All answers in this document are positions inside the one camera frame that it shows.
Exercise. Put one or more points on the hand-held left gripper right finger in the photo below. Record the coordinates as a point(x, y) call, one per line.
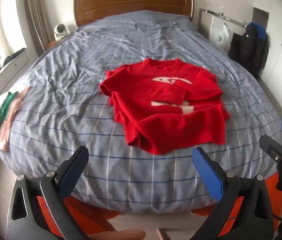
point(206, 171)

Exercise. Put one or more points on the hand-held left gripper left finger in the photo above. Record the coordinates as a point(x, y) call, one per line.
point(72, 172)

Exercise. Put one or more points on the red knit sweater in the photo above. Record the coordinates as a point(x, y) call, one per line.
point(161, 97)

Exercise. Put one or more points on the stack of folded clothes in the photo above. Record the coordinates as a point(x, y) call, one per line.
point(11, 120)

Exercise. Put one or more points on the dark clothes pile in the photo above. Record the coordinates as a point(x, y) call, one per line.
point(13, 56)

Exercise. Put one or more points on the person's orange clothing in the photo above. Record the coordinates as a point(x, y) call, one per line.
point(86, 210)

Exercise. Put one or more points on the white wardrobe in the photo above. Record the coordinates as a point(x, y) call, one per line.
point(280, 67)

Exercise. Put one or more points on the bed with grey checked cover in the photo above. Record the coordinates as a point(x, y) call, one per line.
point(68, 105)

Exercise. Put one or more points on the black jacket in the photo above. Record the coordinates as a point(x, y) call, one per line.
point(248, 52)

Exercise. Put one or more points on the blue jacket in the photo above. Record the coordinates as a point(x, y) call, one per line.
point(262, 31)

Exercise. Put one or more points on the white plastic bag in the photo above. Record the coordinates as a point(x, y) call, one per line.
point(223, 37)

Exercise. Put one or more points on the white dresser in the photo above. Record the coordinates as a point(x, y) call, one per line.
point(213, 27)

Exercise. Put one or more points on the wooden nightstand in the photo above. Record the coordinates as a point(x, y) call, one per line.
point(53, 43)

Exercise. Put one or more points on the clear bottle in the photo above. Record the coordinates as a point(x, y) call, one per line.
point(221, 11)

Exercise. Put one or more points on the small white fan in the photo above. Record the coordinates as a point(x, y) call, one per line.
point(60, 31)

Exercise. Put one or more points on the beige curtain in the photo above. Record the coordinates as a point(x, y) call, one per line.
point(37, 17)

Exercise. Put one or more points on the brown wooden headboard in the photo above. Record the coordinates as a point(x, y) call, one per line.
point(131, 1)

